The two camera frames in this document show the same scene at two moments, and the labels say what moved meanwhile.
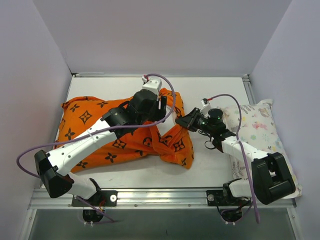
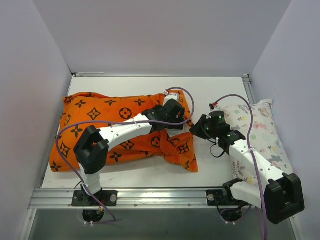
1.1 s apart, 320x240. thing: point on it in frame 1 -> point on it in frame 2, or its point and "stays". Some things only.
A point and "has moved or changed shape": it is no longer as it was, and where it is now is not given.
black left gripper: (162, 107) -> (175, 113)
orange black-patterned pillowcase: (167, 139) has moved or changed shape
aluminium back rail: (168, 75) stays
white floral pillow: (260, 130) stays
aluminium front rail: (148, 199) stays
